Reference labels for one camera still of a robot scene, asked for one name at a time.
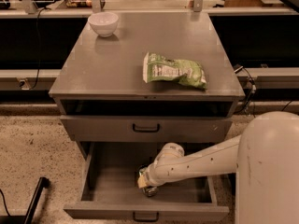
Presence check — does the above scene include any black cables right of cabinet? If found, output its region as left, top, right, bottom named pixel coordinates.
left=233, top=63, right=258, bottom=115

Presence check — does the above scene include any grey drawer cabinet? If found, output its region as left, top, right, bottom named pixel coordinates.
left=50, top=12, right=244, bottom=154

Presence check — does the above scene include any black metal leg left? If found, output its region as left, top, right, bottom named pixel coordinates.
left=0, top=176, right=50, bottom=224

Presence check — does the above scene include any green chip bag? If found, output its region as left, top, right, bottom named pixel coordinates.
left=143, top=52, right=206, bottom=90

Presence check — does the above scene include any crushed green can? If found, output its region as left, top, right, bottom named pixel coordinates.
left=138, top=166, right=158, bottom=197

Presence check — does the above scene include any white bowl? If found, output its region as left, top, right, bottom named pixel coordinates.
left=88, top=12, right=119, bottom=37

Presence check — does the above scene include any black hanging cable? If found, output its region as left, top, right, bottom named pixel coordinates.
left=31, top=7, right=48, bottom=91

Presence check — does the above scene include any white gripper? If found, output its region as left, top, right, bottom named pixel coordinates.
left=137, top=167, right=163, bottom=189

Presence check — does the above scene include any open grey middle drawer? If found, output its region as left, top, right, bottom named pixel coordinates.
left=64, top=143, right=229, bottom=223

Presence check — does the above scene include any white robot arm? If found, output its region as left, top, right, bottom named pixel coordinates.
left=137, top=111, right=299, bottom=224

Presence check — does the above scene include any closed grey top drawer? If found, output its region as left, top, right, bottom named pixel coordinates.
left=61, top=115, right=232, bottom=143

